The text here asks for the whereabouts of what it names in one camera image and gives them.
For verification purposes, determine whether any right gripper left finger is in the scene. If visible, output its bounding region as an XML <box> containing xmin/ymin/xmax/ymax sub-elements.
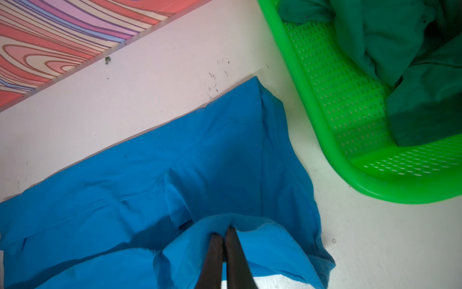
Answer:
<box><xmin>195</xmin><ymin>233</ymin><xmax>225</xmax><ymax>289</ymax></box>

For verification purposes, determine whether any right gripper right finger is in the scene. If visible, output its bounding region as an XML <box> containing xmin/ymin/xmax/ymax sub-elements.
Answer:
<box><xmin>225</xmin><ymin>226</ymin><xmax>257</xmax><ymax>289</ymax></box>

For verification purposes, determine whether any blue t-shirt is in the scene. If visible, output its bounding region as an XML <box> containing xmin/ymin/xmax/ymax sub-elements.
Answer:
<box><xmin>1</xmin><ymin>78</ymin><xmax>335</xmax><ymax>289</ymax></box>

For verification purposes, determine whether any green plastic basket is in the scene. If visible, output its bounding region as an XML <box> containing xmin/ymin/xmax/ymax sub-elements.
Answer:
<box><xmin>259</xmin><ymin>1</ymin><xmax>462</xmax><ymax>204</ymax></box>

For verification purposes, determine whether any dark green t-shirt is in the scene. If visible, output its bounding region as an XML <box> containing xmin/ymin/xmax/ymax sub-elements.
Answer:
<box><xmin>278</xmin><ymin>0</ymin><xmax>462</xmax><ymax>147</ymax></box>

